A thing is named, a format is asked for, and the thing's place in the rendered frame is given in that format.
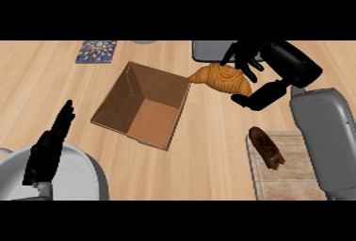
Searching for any grey rectangular object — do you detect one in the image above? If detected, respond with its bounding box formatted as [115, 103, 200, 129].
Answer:
[190, 40, 267, 63]

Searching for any golden croissant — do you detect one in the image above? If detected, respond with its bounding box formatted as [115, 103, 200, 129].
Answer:
[185, 62, 253, 97]

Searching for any dark brown bread loaf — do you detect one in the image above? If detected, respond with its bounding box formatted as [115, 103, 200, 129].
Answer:
[247, 125, 286, 171]

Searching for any grey round plate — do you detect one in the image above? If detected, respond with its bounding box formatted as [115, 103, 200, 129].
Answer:
[0, 142, 110, 201]

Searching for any brown cardboard box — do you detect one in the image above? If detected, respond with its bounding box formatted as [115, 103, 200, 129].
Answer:
[88, 60, 191, 152]

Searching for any pale wooden cutting board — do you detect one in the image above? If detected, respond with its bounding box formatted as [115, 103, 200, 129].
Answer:
[245, 130, 327, 201]

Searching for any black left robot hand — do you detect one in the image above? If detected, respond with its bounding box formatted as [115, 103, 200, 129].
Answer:
[21, 99, 76, 186]

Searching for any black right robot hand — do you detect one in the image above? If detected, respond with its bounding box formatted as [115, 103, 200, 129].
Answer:
[218, 40, 323, 112]

